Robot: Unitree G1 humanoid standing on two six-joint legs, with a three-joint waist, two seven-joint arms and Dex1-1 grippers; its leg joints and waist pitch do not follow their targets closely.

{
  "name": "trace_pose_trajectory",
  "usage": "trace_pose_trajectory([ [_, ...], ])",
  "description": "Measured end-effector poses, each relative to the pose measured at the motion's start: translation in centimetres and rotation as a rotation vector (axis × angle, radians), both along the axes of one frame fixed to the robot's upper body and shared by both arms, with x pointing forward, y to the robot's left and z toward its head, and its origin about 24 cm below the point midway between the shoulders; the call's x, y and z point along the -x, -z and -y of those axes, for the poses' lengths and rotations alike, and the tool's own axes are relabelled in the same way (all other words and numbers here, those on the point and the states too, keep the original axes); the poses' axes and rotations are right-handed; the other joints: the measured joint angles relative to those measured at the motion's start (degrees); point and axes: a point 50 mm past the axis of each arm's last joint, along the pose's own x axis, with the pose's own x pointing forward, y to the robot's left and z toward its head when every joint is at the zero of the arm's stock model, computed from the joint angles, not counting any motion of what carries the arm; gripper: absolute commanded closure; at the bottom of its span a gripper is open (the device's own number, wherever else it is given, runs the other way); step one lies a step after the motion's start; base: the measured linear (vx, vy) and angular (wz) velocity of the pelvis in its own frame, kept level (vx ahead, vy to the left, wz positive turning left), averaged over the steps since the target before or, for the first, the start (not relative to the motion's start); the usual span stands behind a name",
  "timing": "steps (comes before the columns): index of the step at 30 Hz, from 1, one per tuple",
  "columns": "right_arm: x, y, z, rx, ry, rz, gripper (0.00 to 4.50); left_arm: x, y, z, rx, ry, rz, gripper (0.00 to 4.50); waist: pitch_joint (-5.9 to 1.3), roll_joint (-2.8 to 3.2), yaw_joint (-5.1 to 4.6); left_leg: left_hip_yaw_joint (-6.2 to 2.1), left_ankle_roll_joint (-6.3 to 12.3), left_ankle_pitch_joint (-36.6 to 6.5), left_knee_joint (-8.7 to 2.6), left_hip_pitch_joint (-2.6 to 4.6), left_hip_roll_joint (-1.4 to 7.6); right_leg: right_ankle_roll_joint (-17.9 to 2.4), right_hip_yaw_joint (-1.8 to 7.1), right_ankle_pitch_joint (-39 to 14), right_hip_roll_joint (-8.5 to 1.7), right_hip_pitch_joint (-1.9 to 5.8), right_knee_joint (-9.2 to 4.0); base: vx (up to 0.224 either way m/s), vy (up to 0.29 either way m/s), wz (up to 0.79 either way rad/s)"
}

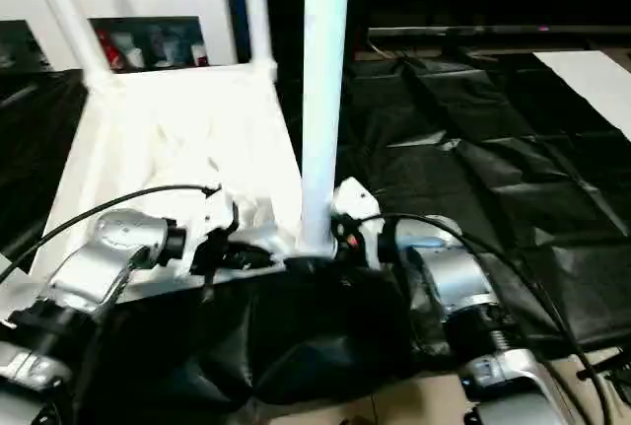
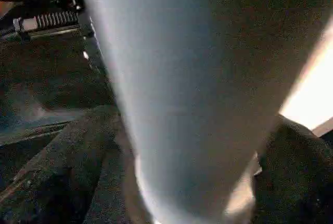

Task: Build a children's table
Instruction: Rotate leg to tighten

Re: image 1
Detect white plastic table top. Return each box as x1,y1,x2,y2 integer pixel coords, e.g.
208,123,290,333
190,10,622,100
0,62,338,310

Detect black table mat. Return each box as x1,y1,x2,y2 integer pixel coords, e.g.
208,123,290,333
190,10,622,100
0,45,631,416

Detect white glass-door cabinet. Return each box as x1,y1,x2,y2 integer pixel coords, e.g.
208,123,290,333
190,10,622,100
0,0,240,73

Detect white flat sheet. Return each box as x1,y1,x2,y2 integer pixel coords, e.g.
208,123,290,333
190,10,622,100
532,48,631,142

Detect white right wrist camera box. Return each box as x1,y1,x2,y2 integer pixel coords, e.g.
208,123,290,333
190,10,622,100
329,177,386,268

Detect black floor cables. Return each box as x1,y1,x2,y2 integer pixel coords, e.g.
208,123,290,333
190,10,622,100
576,346,631,389

